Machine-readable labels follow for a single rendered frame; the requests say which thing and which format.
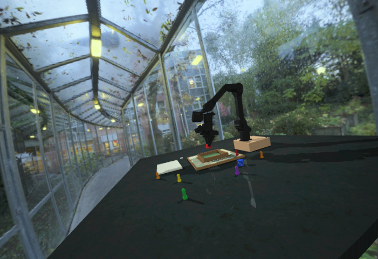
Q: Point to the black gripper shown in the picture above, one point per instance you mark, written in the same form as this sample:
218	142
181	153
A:
209	135

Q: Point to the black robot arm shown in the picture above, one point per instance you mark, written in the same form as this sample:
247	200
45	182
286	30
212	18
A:
240	122

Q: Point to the green pawn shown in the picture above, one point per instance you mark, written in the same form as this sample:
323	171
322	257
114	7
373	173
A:
184	194

